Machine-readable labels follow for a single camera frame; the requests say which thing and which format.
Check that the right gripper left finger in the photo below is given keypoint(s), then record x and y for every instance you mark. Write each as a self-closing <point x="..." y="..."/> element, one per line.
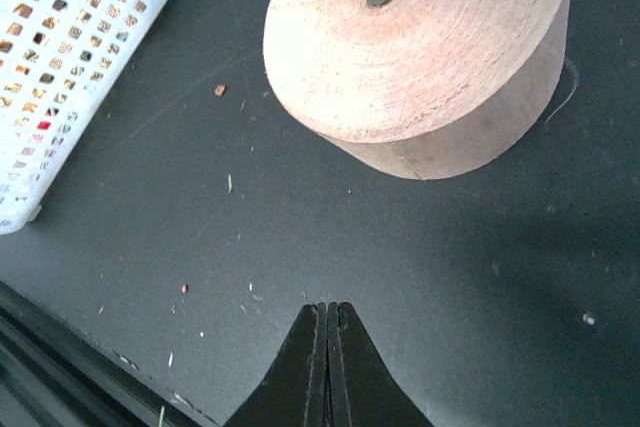
<point x="293" y="390"/>

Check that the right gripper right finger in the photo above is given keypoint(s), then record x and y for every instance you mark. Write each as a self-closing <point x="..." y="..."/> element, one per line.
<point x="362" y="391"/>

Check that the small green christmas tree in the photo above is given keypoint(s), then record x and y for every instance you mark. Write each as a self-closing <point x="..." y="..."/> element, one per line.
<point x="417" y="89"/>

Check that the white perforated plastic basket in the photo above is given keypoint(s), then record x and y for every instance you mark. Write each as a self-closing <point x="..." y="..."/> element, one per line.
<point x="59" y="60"/>

